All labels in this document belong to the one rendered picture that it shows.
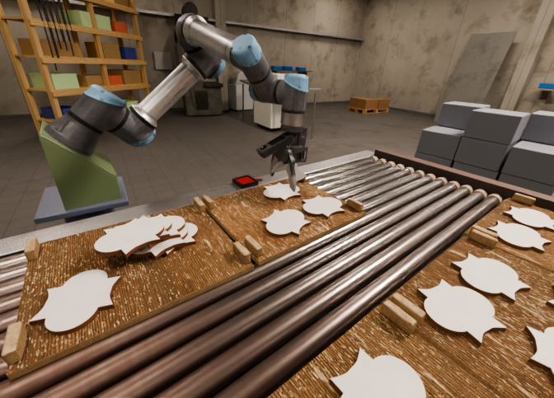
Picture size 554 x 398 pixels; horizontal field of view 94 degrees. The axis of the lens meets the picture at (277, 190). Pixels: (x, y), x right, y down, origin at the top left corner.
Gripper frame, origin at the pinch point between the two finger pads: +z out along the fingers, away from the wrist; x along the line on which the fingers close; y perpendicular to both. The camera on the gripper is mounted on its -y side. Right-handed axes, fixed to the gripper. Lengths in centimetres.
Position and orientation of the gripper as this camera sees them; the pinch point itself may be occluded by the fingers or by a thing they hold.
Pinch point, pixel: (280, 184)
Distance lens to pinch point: 90.1
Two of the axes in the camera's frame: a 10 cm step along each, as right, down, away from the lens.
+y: 8.6, -1.3, 4.9
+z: -0.9, 9.1, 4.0
